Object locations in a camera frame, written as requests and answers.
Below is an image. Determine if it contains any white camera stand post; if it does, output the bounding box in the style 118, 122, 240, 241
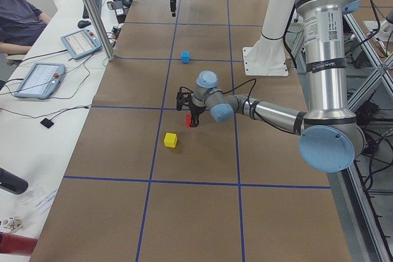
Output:
243, 0, 295, 77

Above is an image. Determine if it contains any aluminium frame post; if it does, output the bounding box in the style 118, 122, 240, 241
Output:
82, 0, 114, 61

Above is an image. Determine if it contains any brown paper table cover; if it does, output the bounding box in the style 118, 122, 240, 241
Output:
31, 0, 351, 261

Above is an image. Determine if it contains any near teach pendant tablet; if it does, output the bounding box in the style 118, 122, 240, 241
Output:
14, 62, 66, 99

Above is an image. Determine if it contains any black computer mouse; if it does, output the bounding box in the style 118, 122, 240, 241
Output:
77, 20, 91, 29

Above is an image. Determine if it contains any yellow cube block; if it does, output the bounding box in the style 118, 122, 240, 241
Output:
163, 133, 178, 148

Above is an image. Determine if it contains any teach pendant tablet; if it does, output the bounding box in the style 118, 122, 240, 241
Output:
60, 29, 102, 60
14, 62, 66, 99

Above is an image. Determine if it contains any black cylinder object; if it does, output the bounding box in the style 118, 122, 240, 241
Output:
1, 168, 28, 195

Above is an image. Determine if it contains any far teach pendant tablet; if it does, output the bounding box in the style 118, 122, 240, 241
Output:
60, 29, 102, 60

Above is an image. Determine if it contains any red cylinder object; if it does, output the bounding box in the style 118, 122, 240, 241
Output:
1, 232, 38, 256

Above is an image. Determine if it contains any seated person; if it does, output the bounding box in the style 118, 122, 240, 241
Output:
1, 0, 51, 55

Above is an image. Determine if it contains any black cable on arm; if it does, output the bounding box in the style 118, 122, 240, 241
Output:
220, 78, 295, 134

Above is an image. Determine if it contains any small black square pad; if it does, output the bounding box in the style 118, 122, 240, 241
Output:
40, 118, 54, 129

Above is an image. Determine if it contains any blue cube block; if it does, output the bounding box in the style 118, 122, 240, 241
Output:
181, 51, 190, 64

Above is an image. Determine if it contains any black keyboard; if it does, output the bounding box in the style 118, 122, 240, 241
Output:
82, 0, 102, 19

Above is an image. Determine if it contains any red cube block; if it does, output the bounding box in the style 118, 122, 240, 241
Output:
185, 114, 192, 128

